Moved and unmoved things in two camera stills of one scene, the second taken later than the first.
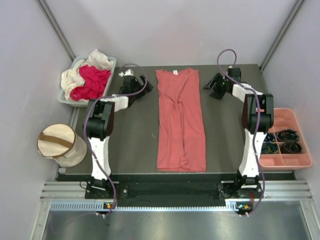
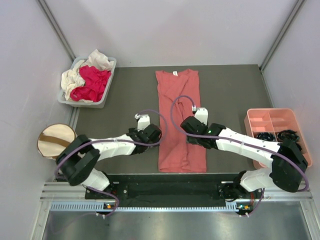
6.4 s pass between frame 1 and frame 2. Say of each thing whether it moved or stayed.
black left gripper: moved
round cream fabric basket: stayed
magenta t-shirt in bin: stayed
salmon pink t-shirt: stayed
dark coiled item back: stayed
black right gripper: moved
